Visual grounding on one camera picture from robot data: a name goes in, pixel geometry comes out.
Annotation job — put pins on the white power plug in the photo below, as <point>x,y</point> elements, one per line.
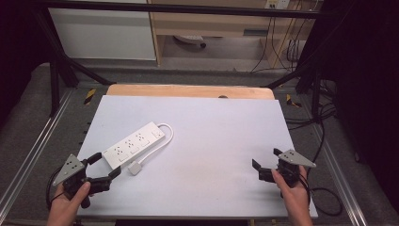
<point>135,168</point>

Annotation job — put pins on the white power strip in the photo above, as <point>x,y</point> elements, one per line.
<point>133,145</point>

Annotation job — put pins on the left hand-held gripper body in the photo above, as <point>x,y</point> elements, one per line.
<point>70,169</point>

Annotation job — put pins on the black metal frame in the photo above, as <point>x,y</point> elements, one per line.
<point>175,8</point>

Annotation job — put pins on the white wall socket strip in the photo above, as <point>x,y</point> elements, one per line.
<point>277,3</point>

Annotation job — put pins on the wooden table board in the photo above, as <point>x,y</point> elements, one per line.
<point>188,91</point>

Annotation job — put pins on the aluminium floor rail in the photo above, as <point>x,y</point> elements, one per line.
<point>340,179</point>
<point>37,147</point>

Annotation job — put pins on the person's right hand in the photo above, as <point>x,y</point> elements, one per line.
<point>296,199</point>

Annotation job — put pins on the black curtain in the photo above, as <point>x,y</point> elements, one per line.
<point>15,47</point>
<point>367,94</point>

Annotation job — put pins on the person's left hand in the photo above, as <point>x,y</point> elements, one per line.
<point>64,208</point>

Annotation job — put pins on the white cabinet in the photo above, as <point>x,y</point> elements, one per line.
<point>103,34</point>

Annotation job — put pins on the white table cover sheet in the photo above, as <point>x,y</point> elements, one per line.
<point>204,147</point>

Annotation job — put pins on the light wooden desk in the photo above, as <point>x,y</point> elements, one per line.
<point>207,26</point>

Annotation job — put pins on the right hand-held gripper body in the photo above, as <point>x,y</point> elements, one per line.
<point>293,158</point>

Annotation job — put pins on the white device under desk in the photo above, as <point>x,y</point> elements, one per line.
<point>189,39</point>

